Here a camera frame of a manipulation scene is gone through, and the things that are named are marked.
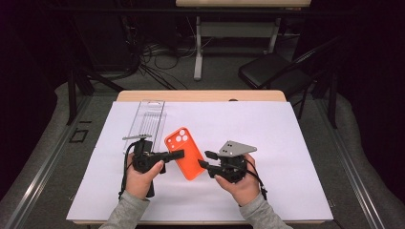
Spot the black metal stand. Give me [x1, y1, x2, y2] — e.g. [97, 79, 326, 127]
[65, 68, 125, 127]

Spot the metal floor rail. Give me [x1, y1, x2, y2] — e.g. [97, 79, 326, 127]
[0, 94, 94, 229]
[313, 94, 387, 229]

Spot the person's left hand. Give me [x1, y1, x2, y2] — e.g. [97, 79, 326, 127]
[124, 154, 165, 200]

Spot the person's right hand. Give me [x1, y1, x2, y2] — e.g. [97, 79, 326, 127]
[213, 154, 265, 207]

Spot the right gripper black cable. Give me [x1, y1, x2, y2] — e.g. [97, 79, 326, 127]
[235, 157, 268, 201]

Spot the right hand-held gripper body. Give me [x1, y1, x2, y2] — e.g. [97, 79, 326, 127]
[218, 140, 258, 184]

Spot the bundle of floor cables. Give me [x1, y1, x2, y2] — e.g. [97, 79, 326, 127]
[127, 15, 192, 91]

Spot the black horizontal bar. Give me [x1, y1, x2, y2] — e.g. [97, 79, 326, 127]
[47, 8, 354, 17]

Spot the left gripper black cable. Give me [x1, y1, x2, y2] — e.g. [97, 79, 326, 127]
[117, 141, 138, 200]

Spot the black folding chair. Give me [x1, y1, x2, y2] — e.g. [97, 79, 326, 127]
[238, 36, 343, 120]

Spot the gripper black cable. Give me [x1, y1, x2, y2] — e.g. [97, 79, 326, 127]
[235, 157, 268, 201]
[117, 141, 138, 200]

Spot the white table cover sheet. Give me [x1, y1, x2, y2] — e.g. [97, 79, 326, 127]
[66, 100, 334, 222]

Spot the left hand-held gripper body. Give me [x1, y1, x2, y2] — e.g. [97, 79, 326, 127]
[122, 134, 160, 175]

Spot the orange phone case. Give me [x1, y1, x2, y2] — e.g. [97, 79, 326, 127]
[163, 126, 207, 181]

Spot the clear plastic storage bin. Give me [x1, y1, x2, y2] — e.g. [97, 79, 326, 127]
[128, 99, 167, 154]

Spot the white metal desk frame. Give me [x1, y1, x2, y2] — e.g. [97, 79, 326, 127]
[175, 0, 314, 81]

